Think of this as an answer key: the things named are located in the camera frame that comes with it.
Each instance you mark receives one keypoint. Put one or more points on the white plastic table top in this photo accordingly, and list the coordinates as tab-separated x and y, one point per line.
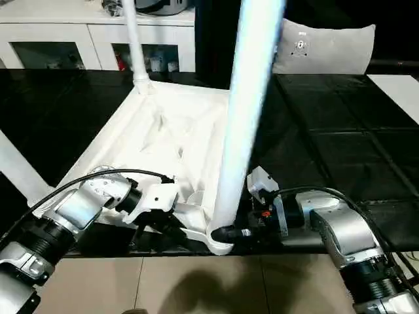
137	114

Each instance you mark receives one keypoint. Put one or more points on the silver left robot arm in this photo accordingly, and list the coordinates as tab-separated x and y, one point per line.
75	209

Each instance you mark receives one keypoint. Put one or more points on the black mat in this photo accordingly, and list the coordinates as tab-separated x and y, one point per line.
343	131

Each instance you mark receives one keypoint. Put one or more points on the small white cup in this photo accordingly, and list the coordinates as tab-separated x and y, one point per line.
171	66
156	62

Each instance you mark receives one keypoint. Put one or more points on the white flat board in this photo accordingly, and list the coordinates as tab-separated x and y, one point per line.
399	95

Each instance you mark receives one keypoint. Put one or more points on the grey pillow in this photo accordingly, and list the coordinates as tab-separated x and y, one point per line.
327	45

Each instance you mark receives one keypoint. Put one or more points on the black cabinet with gold label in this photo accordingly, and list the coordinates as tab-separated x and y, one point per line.
212	32

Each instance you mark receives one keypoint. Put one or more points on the white sideboard with glass doors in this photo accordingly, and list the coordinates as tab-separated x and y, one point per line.
49	32

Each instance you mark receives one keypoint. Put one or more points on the crumpled patterned bag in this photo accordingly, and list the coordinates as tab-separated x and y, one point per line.
111	6

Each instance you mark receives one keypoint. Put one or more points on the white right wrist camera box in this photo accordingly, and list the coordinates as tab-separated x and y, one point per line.
265	183

